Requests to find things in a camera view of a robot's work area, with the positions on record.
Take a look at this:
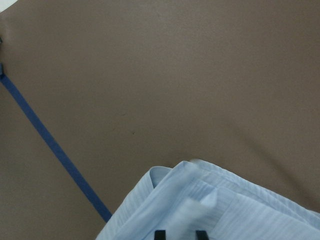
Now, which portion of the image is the light blue button shirt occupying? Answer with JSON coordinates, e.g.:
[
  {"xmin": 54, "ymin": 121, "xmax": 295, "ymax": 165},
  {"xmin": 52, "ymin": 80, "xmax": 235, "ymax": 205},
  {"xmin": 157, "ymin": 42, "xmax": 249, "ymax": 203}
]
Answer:
[{"xmin": 97, "ymin": 159, "xmax": 320, "ymax": 240}]

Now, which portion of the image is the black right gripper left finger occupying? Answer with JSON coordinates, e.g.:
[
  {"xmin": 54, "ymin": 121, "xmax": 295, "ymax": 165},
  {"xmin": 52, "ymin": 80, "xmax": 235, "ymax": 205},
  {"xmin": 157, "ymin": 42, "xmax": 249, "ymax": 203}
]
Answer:
[{"xmin": 153, "ymin": 230, "xmax": 166, "ymax": 240}]

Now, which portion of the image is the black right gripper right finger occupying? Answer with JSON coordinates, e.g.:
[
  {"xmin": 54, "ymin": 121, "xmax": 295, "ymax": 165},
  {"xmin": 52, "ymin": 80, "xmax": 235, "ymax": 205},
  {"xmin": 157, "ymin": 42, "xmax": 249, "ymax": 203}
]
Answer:
[{"xmin": 195, "ymin": 230, "xmax": 208, "ymax": 240}]

